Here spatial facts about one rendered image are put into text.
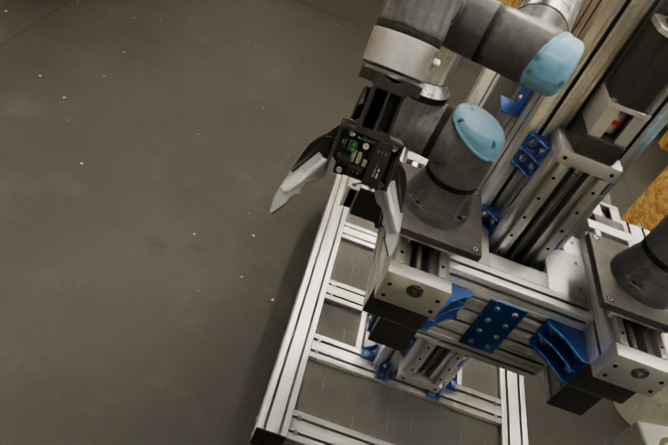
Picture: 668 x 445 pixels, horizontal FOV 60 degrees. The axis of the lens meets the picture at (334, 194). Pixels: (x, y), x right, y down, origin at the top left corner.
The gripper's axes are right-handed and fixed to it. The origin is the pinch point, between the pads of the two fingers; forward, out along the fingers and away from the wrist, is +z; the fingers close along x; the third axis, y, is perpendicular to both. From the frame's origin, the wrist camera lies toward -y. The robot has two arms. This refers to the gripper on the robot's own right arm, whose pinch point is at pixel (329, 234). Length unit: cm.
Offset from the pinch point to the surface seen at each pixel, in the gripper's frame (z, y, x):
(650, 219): -4, -184, 140
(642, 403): 61, -140, 146
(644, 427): 25, -36, 73
